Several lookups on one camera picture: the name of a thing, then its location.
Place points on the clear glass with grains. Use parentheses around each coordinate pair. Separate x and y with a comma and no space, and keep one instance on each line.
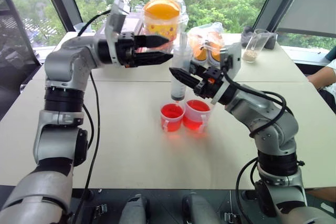
(253,48)

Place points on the clear plastic syringe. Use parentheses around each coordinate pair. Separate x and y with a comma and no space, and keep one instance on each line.
(179,61)

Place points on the plastic bag with orange items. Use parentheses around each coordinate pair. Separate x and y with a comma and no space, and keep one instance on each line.
(203,43)

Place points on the small cup of red liquid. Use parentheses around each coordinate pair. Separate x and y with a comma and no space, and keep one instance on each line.
(172,120)
(195,116)

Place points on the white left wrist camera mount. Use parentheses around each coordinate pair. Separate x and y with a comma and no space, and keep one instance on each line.
(110,37)

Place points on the grey cloth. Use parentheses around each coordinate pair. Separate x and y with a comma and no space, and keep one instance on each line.
(271,40)

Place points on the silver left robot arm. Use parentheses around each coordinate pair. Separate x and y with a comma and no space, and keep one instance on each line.
(65,61)

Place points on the yellow container with orange lid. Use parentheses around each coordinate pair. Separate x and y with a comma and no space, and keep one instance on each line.
(161,16)

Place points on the bagged orange snack cup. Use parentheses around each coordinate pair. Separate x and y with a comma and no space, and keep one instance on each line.
(183,11)

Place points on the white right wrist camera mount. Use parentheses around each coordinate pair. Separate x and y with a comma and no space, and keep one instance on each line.
(235,56)

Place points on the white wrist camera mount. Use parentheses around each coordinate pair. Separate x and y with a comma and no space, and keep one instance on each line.
(235,56)
(110,37)

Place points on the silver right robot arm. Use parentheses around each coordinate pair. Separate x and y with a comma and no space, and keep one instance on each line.
(275,134)

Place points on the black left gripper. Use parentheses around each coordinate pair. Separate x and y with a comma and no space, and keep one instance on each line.
(126,51)

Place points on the seated person in white shirt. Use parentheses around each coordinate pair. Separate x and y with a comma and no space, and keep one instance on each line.
(324,73)

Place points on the grey roller blind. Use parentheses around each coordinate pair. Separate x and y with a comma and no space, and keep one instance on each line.
(312,3)

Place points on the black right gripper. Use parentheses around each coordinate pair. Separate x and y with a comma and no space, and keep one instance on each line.
(210,83)

